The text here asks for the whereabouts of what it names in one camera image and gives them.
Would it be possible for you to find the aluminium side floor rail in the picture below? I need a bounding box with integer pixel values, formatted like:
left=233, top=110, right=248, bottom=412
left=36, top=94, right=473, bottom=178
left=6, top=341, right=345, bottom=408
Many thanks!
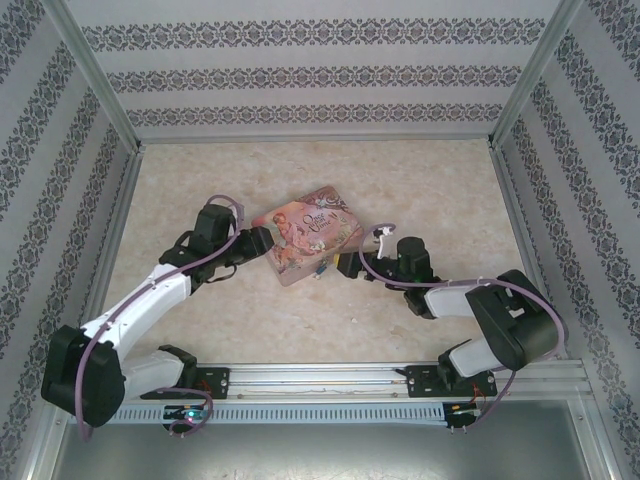
left=488, top=139, right=571, bottom=361
left=74, top=142, right=146, bottom=351

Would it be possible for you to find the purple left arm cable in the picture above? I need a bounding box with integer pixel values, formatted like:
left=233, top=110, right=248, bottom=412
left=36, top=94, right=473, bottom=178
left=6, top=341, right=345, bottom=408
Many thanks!
left=77, top=194, right=247, bottom=442

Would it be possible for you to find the aluminium frame post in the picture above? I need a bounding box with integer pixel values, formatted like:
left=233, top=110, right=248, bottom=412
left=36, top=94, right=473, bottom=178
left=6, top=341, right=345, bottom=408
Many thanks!
left=489, top=0, right=586, bottom=146
left=42, top=0, right=144, bottom=151

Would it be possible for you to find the aluminium mounting rail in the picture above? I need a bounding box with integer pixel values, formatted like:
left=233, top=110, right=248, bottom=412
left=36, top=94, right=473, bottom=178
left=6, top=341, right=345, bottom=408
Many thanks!
left=119, top=362, right=589, bottom=401

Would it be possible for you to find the slotted grey cable duct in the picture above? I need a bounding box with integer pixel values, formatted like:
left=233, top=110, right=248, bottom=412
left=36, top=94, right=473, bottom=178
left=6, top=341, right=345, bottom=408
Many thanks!
left=107, top=403, right=446, bottom=426

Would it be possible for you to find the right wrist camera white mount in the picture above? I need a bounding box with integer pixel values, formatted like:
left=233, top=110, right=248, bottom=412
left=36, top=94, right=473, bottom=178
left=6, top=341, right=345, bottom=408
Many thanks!
left=372, top=224, right=396, bottom=261

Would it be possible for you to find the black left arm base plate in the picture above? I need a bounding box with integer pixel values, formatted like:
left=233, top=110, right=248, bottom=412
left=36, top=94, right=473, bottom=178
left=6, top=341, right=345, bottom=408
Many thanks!
left=187, top=367, right=231, bottom=401

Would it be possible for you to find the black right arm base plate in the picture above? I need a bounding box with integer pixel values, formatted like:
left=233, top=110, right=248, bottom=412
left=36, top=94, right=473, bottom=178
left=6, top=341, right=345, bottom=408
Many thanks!
left=402, top=364, right=499, bottom=399

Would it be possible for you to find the grey sheet metal panel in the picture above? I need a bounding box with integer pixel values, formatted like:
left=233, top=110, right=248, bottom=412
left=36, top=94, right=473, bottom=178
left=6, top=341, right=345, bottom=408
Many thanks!
left=47, top=399, right=616, bottom=480

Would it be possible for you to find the pink illustrated tin box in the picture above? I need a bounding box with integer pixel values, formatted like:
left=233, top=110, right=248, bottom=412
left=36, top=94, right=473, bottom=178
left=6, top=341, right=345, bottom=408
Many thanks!
left=249, top=184, right=365, bottom=288

